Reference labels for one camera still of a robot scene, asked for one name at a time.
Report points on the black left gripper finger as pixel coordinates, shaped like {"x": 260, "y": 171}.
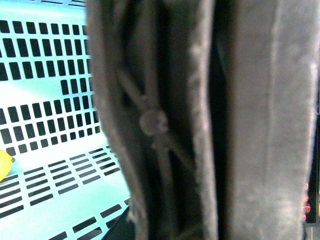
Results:
{"x": 270, "y": 52}

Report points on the light teal plastic basket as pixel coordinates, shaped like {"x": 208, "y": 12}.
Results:
{"x": 66, "y": 182}

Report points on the yellow mango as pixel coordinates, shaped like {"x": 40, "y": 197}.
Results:
{"x": 6, "y": 161}

